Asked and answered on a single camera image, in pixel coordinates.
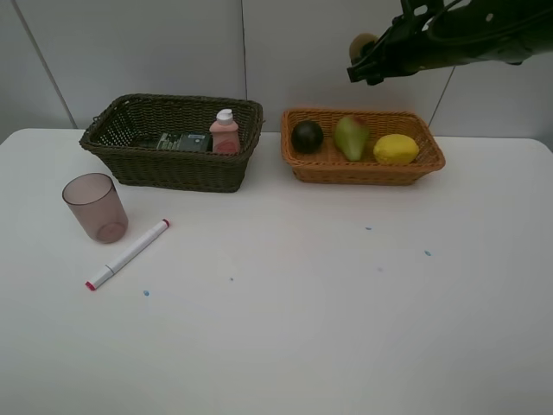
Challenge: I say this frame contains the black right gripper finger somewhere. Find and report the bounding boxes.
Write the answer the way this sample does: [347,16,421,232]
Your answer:
[360,41,380,61]
[347,54,385,86]

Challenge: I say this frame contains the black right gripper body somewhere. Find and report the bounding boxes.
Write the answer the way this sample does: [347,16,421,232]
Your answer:
[376,1,456,78]

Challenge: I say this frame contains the brown kiwi fruit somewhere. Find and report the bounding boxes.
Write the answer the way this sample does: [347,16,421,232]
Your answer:
[349,33,378,62]

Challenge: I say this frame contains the green red pear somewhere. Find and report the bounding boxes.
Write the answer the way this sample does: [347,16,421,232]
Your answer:
[334,116,370,162]

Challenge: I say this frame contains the yellow lemon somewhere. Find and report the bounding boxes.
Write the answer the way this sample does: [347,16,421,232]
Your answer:
[373,134,420,164]

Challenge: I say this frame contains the dark purple mangosteen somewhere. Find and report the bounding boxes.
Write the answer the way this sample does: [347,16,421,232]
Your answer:
[291,120,324,154]

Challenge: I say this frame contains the pink bottle white cap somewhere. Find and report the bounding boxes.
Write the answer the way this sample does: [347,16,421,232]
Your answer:
[210,109,240,154]

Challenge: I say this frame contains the dark green square bottle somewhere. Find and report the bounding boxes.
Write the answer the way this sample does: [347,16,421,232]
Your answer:
[156,132,213,152]

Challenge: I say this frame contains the translucent pink plastic cup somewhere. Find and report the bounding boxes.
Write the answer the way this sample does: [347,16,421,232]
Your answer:
[62,173,128,244]

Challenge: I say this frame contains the white marker red caps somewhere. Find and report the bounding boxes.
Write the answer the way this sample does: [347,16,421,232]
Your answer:
[86,219,170,291]

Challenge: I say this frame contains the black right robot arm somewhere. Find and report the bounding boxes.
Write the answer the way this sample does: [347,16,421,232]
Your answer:
[347,1,552,86]

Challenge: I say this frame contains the orange wicker basket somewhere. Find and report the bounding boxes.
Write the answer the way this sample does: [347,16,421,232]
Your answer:
[281,108,446,186]

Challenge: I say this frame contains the dark brown wicker basket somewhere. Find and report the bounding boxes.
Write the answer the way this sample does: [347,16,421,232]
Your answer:
[79,93,264,193]

